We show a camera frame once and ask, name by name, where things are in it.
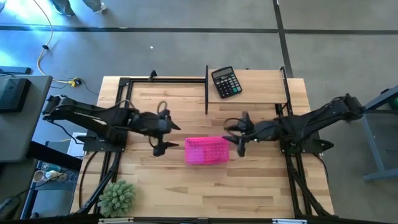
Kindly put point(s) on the black cart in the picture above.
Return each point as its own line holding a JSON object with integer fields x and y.
{"x": 53, "y": 155}

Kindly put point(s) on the white paper sheet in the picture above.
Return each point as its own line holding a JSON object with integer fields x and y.
{"x": 74, "y": 149}

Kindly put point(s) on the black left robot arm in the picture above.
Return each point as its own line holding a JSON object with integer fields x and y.
{"x": 93, "y": 115}

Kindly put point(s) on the wooden shelf riser black legs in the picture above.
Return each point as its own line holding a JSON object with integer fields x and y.
{"x": 261, "y": 87}

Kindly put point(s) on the black box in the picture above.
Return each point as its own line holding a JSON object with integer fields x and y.
{"x": 14, "y": 95}

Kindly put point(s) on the person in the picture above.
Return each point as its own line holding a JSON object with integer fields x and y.
{"x": 63, "y": 6}

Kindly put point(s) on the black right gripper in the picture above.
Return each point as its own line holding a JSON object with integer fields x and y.
{"x": 261, "y": 132}

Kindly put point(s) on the black aluminium rig frame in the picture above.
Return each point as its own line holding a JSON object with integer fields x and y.
{"x": 168, "y": 80}

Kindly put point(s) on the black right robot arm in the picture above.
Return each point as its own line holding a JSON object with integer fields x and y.
{"x": 326, "y": 115}

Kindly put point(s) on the green artificial plant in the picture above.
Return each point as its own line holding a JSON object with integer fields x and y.
{"x": 116, "y": 199}

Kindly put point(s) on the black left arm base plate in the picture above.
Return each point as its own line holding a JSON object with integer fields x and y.
{"x": 93, "y": 144}

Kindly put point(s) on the black desk calculator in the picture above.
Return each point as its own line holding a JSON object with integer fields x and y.
{"x": 226, "y": 82}

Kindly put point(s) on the silver frame bracket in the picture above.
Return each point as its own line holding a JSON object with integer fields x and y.
{"x": 289, "y": 221}
{"x": 116, "y": 220}

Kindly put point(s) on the pink and clear pencil case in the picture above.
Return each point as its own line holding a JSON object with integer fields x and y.
{"x": 206, "y": 151}

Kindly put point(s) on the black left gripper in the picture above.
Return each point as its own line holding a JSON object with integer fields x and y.
{"x": 152, "y": 124}

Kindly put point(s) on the grey blue metal table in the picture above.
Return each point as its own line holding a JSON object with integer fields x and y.
{"x": 374, "y": 146}

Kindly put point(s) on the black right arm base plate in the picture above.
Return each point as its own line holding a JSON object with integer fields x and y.
{"x": 323, "y": 145}

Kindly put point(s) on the grey desk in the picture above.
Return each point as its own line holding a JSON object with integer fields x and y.
{"x": 28, "y": 130}

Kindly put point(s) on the black flat device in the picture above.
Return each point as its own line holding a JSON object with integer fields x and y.
{"x": 15, "y": 70}

